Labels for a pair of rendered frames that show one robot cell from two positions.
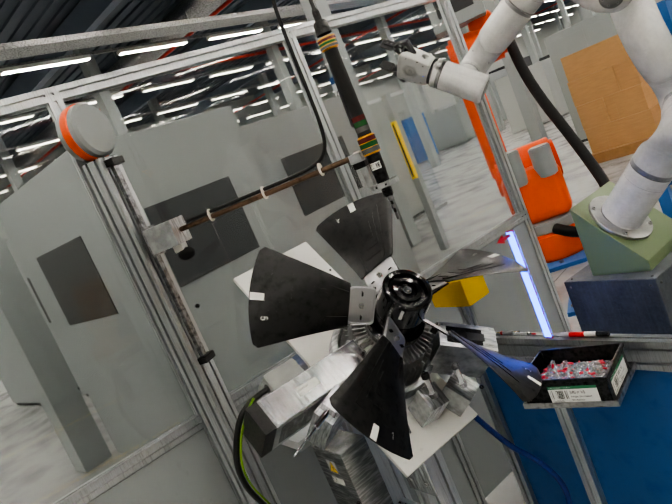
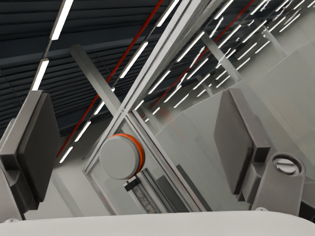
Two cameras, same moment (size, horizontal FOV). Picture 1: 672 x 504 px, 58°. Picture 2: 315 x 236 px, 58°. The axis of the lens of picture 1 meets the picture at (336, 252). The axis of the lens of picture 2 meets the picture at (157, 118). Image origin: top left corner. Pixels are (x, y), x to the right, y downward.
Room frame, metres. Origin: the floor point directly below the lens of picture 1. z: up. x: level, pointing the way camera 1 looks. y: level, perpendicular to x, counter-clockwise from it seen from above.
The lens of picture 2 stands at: (1.85, -0.49, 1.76)
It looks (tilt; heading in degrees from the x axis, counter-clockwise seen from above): 9 degrees up; 89
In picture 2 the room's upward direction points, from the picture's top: 36 degrees counter-clockwise
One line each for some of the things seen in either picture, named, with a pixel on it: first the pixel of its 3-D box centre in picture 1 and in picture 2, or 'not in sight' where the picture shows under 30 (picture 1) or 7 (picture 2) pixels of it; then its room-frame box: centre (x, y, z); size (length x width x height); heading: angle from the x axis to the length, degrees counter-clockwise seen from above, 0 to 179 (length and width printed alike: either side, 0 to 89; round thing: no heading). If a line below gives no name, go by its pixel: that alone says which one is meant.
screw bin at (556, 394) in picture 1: (574, 375); not in sight; (1.39, -0.42, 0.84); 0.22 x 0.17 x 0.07; 48
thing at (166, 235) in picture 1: (166, 235); not in sight; (1.67, 0.41, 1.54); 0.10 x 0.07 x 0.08; 68
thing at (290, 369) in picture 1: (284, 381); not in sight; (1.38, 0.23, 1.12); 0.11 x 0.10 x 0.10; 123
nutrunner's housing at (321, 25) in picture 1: (352, 104); not in sight; (1.43, -0.17, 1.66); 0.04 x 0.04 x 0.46
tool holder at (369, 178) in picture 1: (373, 168); not in sight; (1.43, -0.16, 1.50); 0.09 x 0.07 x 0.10; 68
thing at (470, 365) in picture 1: (459, 350); not in sight; (1.48, -0.19, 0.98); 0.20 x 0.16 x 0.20; 33
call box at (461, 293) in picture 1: (457, 289); not in sight; (1.87, -0.31, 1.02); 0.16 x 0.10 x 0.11; 33
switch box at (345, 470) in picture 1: (352, 474); not in sight; (1.59, 0.20, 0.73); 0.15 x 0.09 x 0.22; 33
